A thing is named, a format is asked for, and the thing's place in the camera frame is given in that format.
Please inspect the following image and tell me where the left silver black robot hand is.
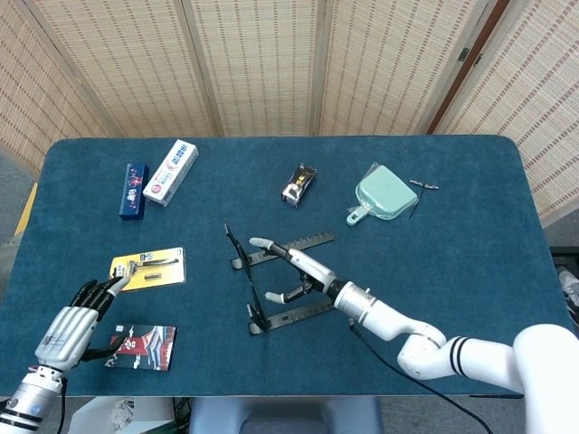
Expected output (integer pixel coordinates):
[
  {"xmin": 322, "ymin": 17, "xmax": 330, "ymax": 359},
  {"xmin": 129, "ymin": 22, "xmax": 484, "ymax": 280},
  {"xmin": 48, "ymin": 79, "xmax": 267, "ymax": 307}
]
[{"xmin": 34, "ymin": 276, "xmax": 131, "ymax": 374}]

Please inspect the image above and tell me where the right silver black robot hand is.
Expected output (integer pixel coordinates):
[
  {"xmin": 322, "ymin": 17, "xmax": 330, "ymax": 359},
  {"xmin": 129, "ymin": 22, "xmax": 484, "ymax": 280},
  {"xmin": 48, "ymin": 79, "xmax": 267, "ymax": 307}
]
[{"xmin": 248, "ymin": 236, "xmax": 338, "ymax": 305}]

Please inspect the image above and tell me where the black folding laptop stand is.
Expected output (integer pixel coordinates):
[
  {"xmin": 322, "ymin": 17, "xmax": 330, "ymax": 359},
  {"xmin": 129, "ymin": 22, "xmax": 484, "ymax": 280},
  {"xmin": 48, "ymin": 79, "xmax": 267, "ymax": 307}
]
[{"xmin": 223, "ymin": 222, "xmax": 338, "ymax": 336}]

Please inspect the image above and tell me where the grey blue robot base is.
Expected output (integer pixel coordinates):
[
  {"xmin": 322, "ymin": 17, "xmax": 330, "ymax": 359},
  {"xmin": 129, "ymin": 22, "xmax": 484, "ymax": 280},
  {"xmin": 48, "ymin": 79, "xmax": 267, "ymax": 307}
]
[{"xmin": 187, "ymin": 396, "xmax": 385, "ymax": 434}]

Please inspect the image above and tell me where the red blue illustrated book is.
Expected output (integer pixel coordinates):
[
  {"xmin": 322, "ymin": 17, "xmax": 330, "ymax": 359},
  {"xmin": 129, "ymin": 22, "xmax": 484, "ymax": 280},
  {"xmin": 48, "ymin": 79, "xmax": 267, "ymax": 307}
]
[{"xmin": 104, "ymin": 324, "xmax": 178, "ymax": 373}]

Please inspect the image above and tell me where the small black gold box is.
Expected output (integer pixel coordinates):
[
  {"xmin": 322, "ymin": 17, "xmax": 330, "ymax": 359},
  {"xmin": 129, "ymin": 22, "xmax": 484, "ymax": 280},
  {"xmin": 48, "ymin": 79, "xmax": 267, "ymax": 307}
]
[{"xmin": 280, "ymin": 163, "xmax": 318, "ymax": 209}]

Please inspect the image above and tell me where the mint green bagged dustpan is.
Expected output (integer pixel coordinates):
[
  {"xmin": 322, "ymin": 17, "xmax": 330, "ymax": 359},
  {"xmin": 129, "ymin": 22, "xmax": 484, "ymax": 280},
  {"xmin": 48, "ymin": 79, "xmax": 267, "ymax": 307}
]
[{"xmin": 346, "ymin": 161, "xmax": 420, "ymax": 227}]

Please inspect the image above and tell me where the yellow razor blister pack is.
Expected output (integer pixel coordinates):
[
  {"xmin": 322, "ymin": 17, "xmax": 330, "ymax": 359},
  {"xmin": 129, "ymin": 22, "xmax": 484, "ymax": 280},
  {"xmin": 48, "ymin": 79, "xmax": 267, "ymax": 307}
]
[{"xmin": 108, "ymin": 246, "xmax": 187, "ymax": 295}]

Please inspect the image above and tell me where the yellow strip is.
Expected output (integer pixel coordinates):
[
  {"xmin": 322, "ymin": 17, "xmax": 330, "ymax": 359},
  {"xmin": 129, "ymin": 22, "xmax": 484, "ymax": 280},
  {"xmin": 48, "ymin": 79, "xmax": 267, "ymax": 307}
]
[{"xmin": 13, "ymin": 182, "xmax": 40, "ymax": 239}]

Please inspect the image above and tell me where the blue table cloth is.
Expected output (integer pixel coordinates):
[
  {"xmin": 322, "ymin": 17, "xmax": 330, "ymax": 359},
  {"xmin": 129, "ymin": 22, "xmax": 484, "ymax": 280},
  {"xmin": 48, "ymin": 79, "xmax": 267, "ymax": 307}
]
[{"xmin": 0, "ymin": 135, "xmax": 570, "ymax": 399}]

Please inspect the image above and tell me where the navy blue patterned box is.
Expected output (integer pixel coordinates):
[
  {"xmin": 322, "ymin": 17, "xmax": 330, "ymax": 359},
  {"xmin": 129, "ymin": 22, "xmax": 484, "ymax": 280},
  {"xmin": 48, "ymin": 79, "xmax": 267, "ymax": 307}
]
[{"xmin": 118, "ymin": 162, "xmax": 150, "ymax": 222}]

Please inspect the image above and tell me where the white toothpaste box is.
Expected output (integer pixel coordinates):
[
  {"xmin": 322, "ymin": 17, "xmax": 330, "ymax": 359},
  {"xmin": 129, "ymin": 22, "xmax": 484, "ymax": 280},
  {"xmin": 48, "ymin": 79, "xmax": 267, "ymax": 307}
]
[{"xmin": 142, "ymin": 138, "xmax": 200, "ymax": 208}]

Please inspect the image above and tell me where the bamboo folding screen panel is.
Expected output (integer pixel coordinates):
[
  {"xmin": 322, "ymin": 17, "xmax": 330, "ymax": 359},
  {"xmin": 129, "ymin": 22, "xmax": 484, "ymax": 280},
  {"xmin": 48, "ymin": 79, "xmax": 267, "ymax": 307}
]
[
  {"xmin": 180, "ymin": 0, "xmax": 327, "ymax": 138},
  {"xmin": 311, "ymin": 0, "xmax": 498, "ymax": 137},
  {"xmin": 432, "ymin": 0, "xmax": 579, "ymax": 227},
  {"xmin": 22, "ymin": 0, "xmax": 223, "ymax": 138},
  {"xmin": 0, "ymin": 0, "xmax": 124, "ymax": 177}
]

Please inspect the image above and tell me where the grey white shoe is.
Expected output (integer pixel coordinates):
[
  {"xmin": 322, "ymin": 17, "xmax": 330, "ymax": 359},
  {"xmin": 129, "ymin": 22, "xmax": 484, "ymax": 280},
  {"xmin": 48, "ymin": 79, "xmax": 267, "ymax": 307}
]
[{"xmin": 555, "ymin": 265, "xmax": 579, "ymax": 326}]

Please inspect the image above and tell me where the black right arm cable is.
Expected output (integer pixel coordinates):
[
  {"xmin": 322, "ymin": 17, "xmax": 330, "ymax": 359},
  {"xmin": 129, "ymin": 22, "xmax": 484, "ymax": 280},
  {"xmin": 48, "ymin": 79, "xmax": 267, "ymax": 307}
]
[{"xmin": 347, "ymin": 318, "xmax": 497, "ymax": 434}]

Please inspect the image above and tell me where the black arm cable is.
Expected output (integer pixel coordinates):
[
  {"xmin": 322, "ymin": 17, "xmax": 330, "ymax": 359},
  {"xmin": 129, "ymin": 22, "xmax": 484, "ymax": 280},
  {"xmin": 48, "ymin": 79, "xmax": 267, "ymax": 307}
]
[
  {"xmin": 347, "ymin": 318, "xmax": 497, "ymax": 434},
  {"xmin": 56, "ymin": 379, "xmax": 70, "ymax": 434}
]

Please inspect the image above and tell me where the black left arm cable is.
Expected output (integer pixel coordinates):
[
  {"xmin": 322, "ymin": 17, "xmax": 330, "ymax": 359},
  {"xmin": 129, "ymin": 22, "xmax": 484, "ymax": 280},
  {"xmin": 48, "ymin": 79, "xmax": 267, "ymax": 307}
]
[{"xmin": 56, "ymin": 379, "xmax": 70, "ymax": 434}]

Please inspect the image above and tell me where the brown wooden post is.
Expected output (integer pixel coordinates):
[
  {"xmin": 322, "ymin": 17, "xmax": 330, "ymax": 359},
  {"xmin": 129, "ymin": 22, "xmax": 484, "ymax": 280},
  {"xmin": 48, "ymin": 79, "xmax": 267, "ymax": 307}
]
[{"xmin": 426, "ymin": 0, "xmax": 512, "ymax": 136}]

